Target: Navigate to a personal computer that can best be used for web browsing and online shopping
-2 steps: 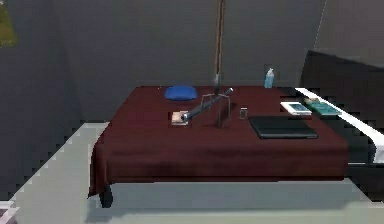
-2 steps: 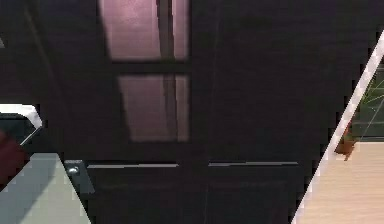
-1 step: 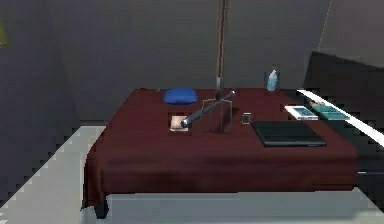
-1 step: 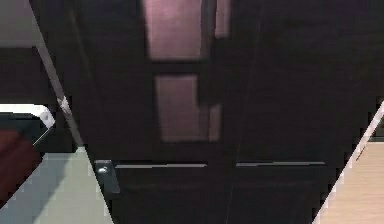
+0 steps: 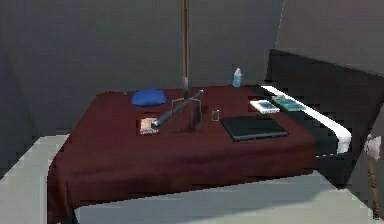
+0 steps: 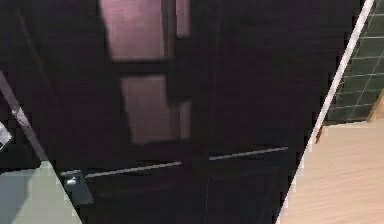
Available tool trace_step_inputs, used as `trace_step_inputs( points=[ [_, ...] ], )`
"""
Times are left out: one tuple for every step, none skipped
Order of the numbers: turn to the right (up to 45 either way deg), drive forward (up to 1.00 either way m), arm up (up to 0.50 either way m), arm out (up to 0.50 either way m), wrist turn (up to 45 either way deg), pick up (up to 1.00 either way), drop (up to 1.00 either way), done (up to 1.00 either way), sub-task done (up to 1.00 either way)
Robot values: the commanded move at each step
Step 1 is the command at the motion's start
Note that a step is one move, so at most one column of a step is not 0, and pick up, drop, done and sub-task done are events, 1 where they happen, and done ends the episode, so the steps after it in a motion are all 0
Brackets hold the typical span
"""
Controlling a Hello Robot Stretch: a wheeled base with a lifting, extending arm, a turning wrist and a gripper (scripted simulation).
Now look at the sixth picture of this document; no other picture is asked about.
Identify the black fridge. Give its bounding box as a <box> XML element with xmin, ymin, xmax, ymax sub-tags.
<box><xmin>0</xmin><ymin>0</ymin><xmax>365</xmax><ymax>224</ymax></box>

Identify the grey fridge handle bar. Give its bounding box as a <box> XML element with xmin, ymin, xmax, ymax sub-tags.
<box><xmin>85</xmin><ymin>161</ymin><xmax>183</xmax><ymax>179</ymax></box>
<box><xmin>208</xmin><ymin>146</ymin><xmax>290</xmax><ymax>162</ymax></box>

